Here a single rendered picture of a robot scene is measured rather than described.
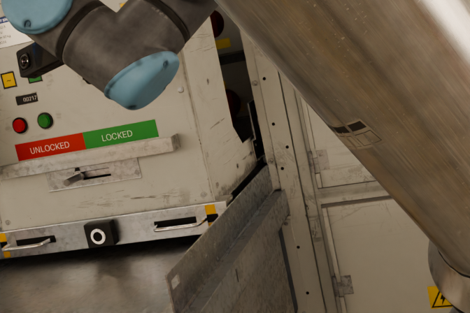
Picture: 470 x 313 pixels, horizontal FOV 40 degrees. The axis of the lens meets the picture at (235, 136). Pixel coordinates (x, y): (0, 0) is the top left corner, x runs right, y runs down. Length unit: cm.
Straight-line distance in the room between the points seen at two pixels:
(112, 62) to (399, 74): 48
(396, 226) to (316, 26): 123
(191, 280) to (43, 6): 47
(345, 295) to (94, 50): 102
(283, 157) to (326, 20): 122
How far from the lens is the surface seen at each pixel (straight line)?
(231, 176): 137
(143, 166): 128
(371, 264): 157
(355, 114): 36
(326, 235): 157
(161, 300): 104
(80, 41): 78
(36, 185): 140
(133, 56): 76
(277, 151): 154
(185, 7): 80
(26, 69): 104
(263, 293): 134
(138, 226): 131
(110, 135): 129
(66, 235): 139
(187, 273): 100
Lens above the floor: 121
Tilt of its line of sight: 8 degrees down
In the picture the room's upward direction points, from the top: 12 degrees counter-clockwise
